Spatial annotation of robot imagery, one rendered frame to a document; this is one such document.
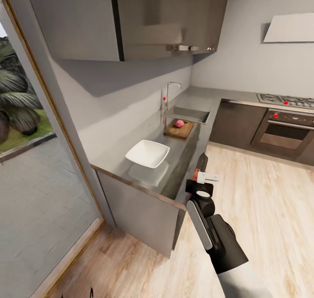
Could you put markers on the bowl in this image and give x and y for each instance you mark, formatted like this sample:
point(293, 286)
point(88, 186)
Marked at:
point(148, 154)

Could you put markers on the vidalia onion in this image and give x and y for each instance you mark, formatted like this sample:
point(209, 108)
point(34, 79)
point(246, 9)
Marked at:
point(179, 123)

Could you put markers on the parer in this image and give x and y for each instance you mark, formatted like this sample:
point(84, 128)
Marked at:
point(198, 167)

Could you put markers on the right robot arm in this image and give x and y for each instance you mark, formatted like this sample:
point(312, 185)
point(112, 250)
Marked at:
point(236, 274)

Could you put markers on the cabinet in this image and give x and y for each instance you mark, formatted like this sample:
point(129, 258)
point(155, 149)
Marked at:
point(214, 25)
point(122, 30)

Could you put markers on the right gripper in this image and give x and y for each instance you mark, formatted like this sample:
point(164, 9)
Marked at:
point(191, 185)

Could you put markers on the cutting board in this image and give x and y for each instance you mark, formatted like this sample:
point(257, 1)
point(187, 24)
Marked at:
point(182, 133)

